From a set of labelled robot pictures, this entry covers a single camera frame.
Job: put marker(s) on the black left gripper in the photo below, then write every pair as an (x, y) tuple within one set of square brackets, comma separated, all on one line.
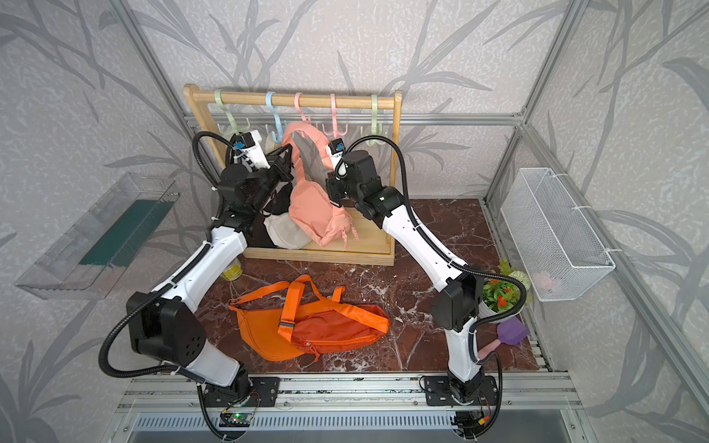
[(282, 170)]

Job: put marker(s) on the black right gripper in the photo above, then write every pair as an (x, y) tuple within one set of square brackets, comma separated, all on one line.
[(330, 186)]

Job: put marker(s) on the pink crossbody bag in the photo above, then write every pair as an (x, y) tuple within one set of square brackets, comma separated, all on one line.
[(310, 205)]

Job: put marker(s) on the cream white crossbody bag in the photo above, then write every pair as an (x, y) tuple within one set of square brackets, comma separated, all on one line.
[(285, 233)]

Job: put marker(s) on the black crossbody bag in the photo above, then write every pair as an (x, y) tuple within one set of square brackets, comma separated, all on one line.
[(278, 203)]

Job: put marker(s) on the bright orange crossbody bag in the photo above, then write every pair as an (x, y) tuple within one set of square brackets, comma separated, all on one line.
[(259, 328)]

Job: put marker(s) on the dark orange crossbody bag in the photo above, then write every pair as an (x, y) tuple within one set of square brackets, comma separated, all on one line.
[(316, 324)]

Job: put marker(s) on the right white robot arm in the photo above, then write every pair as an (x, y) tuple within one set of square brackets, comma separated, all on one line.
[(354, 176)]

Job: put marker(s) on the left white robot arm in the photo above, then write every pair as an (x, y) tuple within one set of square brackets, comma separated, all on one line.
[(162, 324)]

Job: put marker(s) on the light blue hook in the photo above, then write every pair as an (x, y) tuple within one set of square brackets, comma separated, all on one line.
[(278, 133)]

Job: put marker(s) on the pink hook right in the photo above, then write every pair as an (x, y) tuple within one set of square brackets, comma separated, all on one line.
[(335, 131)]

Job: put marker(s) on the pink hook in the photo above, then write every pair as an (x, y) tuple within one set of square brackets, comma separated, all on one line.
[(335, 131), (297, 106)]

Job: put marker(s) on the pink hook left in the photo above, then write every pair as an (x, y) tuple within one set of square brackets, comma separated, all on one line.
[(297, 106)]

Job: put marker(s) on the green hook right end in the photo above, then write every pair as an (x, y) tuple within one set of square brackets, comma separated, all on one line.
[(376, 128)]

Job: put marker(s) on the green hook end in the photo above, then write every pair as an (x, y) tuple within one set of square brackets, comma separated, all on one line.
[(376, 128), (234, 128)]

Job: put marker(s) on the green hook left end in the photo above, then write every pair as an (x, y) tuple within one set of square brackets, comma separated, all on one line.
[(234, 128)]

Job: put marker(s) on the potted artificial flower plant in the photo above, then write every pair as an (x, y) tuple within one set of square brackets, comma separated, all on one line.
[(500, 296)]

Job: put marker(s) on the purple pink toy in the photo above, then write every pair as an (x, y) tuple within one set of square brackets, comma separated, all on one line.
[(510, 332)]

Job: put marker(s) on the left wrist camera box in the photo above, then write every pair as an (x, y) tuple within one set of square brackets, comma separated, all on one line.
[(248, 150)]

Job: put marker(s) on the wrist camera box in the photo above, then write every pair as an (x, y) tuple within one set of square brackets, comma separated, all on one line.
[(335, 150), (248, 150)]

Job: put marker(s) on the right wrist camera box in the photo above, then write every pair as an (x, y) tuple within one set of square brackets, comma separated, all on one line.
[(335, 150)]

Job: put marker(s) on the clear acrylic wall shelf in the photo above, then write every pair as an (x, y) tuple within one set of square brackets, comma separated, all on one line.
[(88, 260)]

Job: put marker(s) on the white wire mesh basket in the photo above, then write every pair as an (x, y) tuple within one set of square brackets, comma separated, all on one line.
[(561, 252)]

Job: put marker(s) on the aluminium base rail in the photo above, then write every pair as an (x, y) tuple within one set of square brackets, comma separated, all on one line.
[(372, 401)]

